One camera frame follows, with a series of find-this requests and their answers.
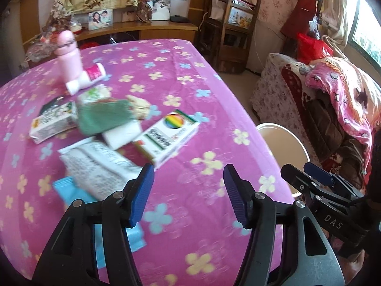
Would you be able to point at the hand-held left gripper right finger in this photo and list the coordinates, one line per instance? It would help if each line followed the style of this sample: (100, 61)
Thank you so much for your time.
(236, 196)

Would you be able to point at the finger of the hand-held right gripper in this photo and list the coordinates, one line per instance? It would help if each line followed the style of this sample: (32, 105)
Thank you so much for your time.
(297, 180)
(320, 172)

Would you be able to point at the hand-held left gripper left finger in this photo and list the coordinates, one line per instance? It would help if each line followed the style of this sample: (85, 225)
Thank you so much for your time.
(141, 196)

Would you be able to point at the white printed packet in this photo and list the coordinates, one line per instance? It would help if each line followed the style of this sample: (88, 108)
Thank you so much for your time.
(95, 163)

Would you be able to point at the white box with rainbow print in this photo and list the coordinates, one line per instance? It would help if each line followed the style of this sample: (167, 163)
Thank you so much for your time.
(166, 138)

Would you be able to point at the white tissue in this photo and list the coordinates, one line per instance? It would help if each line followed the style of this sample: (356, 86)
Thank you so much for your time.
(122, 134)

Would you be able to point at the light blue packet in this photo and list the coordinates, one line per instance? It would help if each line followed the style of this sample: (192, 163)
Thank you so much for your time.
(67, 187)

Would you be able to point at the green cloth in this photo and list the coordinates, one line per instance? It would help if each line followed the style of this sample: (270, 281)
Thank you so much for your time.
(101, 116)

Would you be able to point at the white drink carton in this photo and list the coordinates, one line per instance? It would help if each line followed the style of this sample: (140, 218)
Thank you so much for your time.
(50, 123)

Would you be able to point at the beige round stool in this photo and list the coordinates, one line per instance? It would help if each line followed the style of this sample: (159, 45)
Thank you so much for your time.
(279, 143)

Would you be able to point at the dark brown jacket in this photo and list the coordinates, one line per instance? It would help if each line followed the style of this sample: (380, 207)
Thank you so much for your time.
(324, 125)

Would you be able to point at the pink printed blanket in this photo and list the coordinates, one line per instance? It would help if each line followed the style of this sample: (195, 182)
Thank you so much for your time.
(342, 95)

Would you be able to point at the sofa with floral cover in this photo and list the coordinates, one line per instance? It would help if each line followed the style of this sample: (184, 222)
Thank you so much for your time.
(273, 95)

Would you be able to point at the crumpled green and white packet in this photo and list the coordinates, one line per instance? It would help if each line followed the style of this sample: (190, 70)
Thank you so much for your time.
(93, 93)

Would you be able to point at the red plastic bag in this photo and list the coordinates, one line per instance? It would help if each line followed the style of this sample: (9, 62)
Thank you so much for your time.
(314, 47)

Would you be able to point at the dark wrapper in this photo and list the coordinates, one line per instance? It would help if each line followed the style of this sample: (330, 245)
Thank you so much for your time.
(50, 103)

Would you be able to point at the white bottle with pink label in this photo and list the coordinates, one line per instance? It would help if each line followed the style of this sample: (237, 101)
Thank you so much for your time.
(89, 76)

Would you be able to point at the pink floral tablecloth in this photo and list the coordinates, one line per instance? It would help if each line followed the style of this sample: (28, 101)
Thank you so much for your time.
(184, 65)

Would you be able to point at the wooden chair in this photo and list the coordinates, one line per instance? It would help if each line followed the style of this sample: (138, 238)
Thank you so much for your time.
(235, 50)

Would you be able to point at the window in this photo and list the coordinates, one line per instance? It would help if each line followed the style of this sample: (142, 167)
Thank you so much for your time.
(366, 29)

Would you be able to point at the red garment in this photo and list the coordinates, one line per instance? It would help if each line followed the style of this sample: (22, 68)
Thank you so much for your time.
(300, 12)

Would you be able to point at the wooden cabinet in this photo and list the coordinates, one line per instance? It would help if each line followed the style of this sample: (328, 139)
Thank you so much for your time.
(154, 29)

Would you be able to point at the flower picture in rack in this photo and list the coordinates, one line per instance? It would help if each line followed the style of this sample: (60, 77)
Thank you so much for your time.
(239, 18)

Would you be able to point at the red and white bowl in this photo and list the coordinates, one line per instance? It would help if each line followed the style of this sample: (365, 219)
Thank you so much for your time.
(78, 29)

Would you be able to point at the clear plastic bag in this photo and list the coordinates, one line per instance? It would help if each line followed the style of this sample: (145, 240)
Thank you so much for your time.
(41, 47)

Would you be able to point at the flat black device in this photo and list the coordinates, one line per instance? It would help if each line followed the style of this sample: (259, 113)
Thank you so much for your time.
(179, 18)

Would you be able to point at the framed couple photo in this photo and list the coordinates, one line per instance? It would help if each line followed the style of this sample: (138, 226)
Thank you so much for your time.
(100, 19)

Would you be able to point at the white photo print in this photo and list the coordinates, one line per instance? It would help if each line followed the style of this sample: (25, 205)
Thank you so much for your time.
(160, 10)

